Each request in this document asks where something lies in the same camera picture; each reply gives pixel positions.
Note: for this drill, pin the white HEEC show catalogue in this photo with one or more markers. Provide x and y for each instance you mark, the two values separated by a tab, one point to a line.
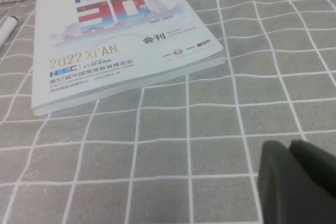
110	51

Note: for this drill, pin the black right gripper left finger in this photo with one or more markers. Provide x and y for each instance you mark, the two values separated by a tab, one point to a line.
283	187

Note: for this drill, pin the grey checked tablecloth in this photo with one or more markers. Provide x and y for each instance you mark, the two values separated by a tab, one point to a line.
183	155

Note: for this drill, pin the white marker black cap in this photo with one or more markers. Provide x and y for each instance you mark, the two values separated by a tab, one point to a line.
6	31

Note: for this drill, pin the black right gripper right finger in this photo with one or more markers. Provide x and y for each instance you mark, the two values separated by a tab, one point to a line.
315	161

